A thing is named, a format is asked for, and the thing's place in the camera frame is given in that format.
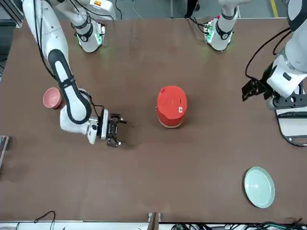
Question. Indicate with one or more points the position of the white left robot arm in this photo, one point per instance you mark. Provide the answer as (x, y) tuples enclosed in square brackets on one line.
[(295, 52)]

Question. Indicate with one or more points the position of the pale green plate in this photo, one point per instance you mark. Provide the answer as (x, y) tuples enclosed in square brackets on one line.
[(259, 187)]

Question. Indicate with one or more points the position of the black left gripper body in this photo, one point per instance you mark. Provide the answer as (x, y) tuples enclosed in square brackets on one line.
[(266, 81)]

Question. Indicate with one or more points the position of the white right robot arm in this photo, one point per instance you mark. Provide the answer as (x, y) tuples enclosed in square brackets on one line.
[(72, 100)]

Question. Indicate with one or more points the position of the orange rice cooker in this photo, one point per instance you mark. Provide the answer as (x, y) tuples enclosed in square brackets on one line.
[(172, 105)]

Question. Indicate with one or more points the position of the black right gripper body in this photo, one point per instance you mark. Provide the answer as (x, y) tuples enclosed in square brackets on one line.
[(112, 128)]

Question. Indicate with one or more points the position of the pink bowl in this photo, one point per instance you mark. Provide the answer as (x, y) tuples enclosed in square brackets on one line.
[(51, 98)]

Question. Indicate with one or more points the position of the white tray with black frame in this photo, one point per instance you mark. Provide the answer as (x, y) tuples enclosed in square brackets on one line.
[(293, 127)]

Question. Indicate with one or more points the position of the aluminium frame post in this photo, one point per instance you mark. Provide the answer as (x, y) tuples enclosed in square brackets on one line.
[(10, 12)]

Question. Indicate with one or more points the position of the aluminium camera post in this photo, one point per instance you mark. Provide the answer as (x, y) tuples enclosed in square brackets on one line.
[(154, 221)]

